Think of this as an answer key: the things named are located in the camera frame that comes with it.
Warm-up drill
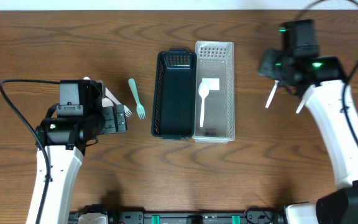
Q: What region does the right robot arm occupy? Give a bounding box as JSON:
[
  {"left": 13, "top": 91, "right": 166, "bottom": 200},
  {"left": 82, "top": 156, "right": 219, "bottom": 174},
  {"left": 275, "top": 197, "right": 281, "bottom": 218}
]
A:
[{"left": 259, "top": 19, "right": 358, "bottom": 223}]

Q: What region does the clear plastic basket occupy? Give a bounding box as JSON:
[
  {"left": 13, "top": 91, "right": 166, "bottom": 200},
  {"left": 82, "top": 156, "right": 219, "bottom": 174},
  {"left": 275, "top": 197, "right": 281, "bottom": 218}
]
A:
[{"left": 193, "top": 40, "right": 236, "bottom": 143}]

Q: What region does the black cable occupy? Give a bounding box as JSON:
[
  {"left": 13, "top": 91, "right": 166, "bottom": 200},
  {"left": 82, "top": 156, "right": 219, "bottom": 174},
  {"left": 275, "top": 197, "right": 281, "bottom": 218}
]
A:
[
  {"left": 293, "top": 0, "right": 358, "bottom": 184},
  {"left": 0, "top": 78, "right": 61, "bottom": 224}
]

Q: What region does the mint green fork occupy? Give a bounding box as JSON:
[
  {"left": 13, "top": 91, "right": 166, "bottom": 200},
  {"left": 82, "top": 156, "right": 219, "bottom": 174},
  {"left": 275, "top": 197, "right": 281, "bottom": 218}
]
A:
[{"left": 128, "top": 78, "right": 146, "bottom": 119}]

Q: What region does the black plastic basket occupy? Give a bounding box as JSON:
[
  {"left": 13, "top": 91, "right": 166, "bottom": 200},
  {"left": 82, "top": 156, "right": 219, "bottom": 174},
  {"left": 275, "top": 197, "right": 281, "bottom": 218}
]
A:
[{"left": 151, "top": 49, "right": 197, "bottom": 140}]

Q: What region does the right black cable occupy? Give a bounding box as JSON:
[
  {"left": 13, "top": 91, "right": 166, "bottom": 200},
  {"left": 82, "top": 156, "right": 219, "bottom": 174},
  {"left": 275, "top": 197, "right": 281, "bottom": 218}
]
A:
[{"left": 293, "top": 0, "right": 358, "bottom": 184}]

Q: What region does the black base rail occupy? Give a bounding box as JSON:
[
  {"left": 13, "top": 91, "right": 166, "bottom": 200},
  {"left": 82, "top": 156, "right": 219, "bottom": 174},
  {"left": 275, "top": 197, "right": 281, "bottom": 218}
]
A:
[{"left": 68, "top": 204, "right": 286, "bottom": 224}]

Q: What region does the white spoon crossed top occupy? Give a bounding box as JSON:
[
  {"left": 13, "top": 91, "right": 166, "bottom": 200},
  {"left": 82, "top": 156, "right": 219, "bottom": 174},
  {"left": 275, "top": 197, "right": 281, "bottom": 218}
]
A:
[{"left": 296, "top": 99, "right": 305, "bottom": 114}]

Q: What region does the left black cable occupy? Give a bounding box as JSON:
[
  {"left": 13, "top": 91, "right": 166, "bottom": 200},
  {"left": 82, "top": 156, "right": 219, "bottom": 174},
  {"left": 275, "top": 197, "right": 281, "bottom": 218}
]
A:
[{"left": 0, "top": 78, "right": 61, "bottom": 224}]

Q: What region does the white fork middle left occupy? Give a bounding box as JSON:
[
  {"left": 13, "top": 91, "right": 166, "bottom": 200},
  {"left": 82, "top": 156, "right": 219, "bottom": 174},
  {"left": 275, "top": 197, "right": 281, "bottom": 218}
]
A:
[{"left": 102, "top": 87, "right": 132, "bottom": 117}]

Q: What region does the white spoon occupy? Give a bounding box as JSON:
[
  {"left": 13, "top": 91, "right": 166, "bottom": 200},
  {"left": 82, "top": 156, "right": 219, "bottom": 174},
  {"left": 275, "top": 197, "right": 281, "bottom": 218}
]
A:
[
  {"left": 198, "top": 82, "right": 209, "bottom": 128},
  {"left": 83, "top": 77, "right": 114, "bottom": 108},
  {"left": 265, "top": 80, "right": 280, "bottom": 108}
]

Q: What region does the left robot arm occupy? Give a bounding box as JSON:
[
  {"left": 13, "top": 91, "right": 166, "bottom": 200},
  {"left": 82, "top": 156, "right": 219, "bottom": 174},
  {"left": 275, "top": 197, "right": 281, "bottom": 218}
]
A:
[{"left": 26, "top": 79, "right": 127, "bottom": 223}]

